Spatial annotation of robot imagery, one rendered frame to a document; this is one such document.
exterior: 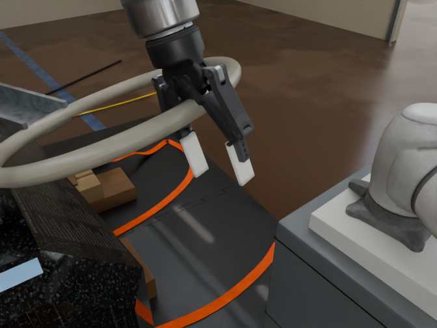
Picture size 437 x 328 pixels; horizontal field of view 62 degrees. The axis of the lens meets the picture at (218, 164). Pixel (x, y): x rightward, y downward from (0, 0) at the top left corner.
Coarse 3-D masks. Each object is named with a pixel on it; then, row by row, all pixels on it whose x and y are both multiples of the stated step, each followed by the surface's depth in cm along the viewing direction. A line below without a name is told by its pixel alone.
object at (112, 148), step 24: (240, 72) 62; (96, 96) 87; (48, 120) 80; (168, 120) 48; (192, 120) 51; (0, 144) 69; (24, 144) 75; (96, 144) 47; (120, 144) 46; (144, 144) 48; (0, 168) 52; (24, 168) 48; (48, 168) 47; (72, 168) 47
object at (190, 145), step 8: (192, 136) 58; (184, 144) 57; (192, 144) 59; (192, 152) 59; (200, 152) 60; (192, 160) 59; (200, 160) 60; (192, 168) 59; (200, 168) 60; (208, 168) 61
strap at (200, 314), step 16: (160, 144) 266; (176, 144) 266; (192, 176) 236; (176, 192) 223; (160, 208) 211; (128, 224) 201; (272, 256) 183; (256, 272) 175; (240, 288) 168; (208, 304) 161; (224, 304) 161; (176, 320) 155; (192, 320) 155
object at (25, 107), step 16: (0, 96) 94; (16, 96) 90; (32, 96) 87; (48, 96) 85; (0, 112) 88; (16, 112) 88; (32, 112) 88; (48, 112) 87; (0, 128) 80; (16, 128) 77
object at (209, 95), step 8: (184, 80) 48; (184, 88) 49; (192, 88) 48; (208, 88) 51; (192, 96) 49; (200, 96) 49; (208, 96) 49; (200, 104) 49; (208, 104) 49; (216, 104) 49; (208, 112) 50; (216, 112) 49; (216, 120) 49; (224, 120) 49; (224, 128) 49; (232, 136) 49; (232, 144) 49
